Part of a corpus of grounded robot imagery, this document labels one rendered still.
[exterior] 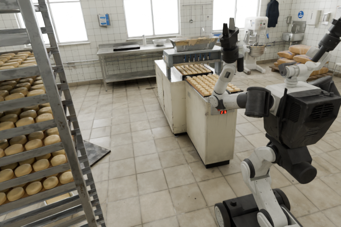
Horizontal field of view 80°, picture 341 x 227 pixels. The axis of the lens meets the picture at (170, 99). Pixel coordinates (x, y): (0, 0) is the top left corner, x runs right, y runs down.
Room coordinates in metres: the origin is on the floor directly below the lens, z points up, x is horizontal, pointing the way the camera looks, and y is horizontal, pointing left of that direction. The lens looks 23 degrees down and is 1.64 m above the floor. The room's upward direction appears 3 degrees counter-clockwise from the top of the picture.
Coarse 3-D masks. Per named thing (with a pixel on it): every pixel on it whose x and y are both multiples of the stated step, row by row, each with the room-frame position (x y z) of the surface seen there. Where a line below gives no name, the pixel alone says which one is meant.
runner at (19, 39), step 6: (0, 36) 0.57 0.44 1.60; (6, 36) 0.58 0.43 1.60; (12, 36) 0.58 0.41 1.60; (18, 36) 0.59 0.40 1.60; (24, 36) 0.59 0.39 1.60; (0, 42) 0.57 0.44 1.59; (6, 42) 0.57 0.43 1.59; (12, 42) 0.58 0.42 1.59; (18, 42) 0.58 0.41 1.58; (24, 42) 0.59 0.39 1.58
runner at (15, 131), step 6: (48, 120) 0.59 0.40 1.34; (54, 120) 0.59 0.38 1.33; (24, 126) 0.56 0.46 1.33; (30, 126) 0.57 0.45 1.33; (36, 126) 0.57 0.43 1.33; (42, 126) 0.58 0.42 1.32; (48, 126) 0.59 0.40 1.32; (54, 126) 0.59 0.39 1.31; (0, 132) 0.54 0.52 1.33; (6, 132) 0.54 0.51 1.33; (12, 132) 0.55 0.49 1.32; (18, 132) 0.55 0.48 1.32; (24, 132) 0.56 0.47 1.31; (30, 132) 0.57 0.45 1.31; (0, 138) 0.53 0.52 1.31; (6, 138) 0.54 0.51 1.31
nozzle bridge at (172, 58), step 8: (216, 48) 2.58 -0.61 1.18; (168, 56) 2.38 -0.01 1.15; (176, 56) 2.48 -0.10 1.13; (184, 56) 2.50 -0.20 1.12; (192, 56) 2.52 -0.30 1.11; (200, 56) 2.55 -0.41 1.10; (216, 56) 2.59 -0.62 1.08; (168, 64) 2.40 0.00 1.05; (176, 64) 2.43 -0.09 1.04; (184, 64) 2.45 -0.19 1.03; (216, 64) 2.68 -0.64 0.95; (168, 72) 2.48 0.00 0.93
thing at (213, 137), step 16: (192, 96) 2.13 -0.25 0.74; (192, 112) 2.14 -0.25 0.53; (208, 112) 1.74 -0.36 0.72; (192, 128) 2.14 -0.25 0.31; (208, 128) 1.74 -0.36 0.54; (224, 128) 1.78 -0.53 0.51; (208, 144) 1.75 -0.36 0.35; (224, 144) 1.78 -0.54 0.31; (208, 160) 1.75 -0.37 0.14; (224, 160) 1.79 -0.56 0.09
